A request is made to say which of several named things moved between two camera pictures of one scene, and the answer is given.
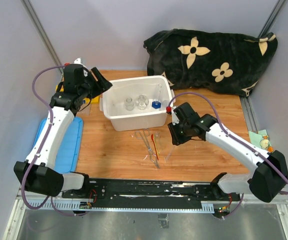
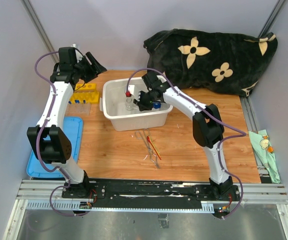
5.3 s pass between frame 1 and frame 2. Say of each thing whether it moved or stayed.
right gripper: moved
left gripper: moved
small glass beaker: stayed
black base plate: stayed
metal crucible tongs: stayed
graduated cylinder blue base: stayed
